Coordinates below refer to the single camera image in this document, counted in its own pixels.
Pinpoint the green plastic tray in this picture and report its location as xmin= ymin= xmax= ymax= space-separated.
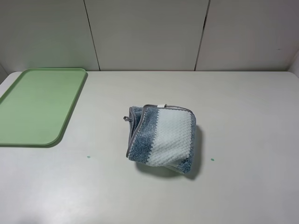
xmin=0 ymin=68 xmax=88 ymax=147

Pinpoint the blue white striped towel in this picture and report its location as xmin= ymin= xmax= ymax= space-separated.
xmin=123 ymin=104 xmax=196 ymax=174

